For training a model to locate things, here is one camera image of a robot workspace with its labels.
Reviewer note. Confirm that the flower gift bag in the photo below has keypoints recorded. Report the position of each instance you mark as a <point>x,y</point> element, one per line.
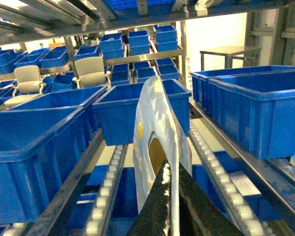
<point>158,136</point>

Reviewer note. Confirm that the blue bin on left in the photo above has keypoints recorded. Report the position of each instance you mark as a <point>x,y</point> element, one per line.
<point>38,150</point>

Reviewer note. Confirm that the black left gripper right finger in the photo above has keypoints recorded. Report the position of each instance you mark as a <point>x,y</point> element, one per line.
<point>199,216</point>

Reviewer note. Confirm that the grey office chair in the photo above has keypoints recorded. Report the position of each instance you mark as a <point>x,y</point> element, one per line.
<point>29,85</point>
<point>90,72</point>

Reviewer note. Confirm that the grey office chair right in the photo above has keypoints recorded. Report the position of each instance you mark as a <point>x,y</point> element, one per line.
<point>90,72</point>

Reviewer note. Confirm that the grey office chair left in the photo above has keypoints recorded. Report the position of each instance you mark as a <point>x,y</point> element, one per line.
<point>29,85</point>

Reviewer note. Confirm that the large blue plastic bin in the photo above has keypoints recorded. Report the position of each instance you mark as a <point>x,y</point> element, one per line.
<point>258,111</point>

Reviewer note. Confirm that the white roller track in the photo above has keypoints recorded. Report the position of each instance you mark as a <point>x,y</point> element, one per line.
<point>239,211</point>

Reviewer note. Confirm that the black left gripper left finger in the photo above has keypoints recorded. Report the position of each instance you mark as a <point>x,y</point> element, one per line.
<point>155,217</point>

